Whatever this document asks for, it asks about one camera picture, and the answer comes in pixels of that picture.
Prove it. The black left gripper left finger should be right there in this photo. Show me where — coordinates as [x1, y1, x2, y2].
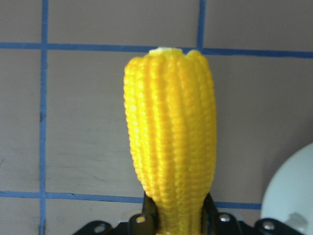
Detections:
[74, 195, 158, 235]

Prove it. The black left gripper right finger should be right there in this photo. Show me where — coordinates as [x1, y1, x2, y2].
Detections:
[201, 194, 302, 235]

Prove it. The yellow corn cob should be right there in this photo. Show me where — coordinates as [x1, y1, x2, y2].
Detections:
[124, 47, 217, 235]

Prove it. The white steel cooking pot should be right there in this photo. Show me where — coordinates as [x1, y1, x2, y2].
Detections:
[261, 143, 313, 235]

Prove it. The brown paper table cover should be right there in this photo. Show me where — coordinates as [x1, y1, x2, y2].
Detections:
[0, 0, 313, 235]

